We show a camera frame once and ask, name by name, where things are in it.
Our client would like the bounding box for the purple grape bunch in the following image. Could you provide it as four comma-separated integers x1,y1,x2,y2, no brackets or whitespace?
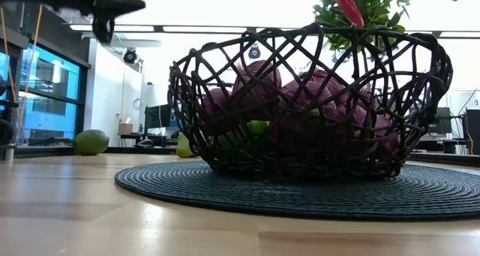
202,59,398,155

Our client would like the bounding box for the bright green apple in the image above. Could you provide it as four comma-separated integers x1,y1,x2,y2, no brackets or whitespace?
219,119,269,150

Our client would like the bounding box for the bright red chili pepper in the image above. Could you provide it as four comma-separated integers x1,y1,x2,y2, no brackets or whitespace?
322,0,365,29

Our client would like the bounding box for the long ceiling light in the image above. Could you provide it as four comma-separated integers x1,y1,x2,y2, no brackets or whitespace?
69,24,155,33
162,25,247,34

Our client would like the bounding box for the yellow cable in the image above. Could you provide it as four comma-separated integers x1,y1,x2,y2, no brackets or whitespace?
0,2,47,146

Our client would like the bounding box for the large glass window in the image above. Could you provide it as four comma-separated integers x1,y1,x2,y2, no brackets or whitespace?
0,26,91,148

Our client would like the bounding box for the black board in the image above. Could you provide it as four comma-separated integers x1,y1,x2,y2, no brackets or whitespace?
464,108,480,156

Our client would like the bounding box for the green plant in white pot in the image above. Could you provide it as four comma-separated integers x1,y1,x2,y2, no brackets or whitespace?
313,0,412,80

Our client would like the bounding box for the dark desktop monitor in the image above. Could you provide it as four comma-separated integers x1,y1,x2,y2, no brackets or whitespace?
142,104,172,130

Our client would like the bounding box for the green pear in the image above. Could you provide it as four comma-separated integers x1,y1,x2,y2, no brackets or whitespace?
175,131,197,159

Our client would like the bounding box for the black woven wicker basket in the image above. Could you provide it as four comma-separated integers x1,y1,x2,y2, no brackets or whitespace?
167,23,454,180

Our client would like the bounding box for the round black ceiling camera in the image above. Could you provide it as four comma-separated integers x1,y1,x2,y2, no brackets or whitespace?
247,44,263,61
122,48,138,65

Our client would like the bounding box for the dark monitor on stand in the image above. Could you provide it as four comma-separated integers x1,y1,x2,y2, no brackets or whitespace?
430,107,453,135

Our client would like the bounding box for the round dark woven placemat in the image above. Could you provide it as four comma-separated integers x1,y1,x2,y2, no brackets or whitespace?
114,160,480,222

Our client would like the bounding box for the dark office desk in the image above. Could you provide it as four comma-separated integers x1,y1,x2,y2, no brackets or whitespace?
115,133,177,149

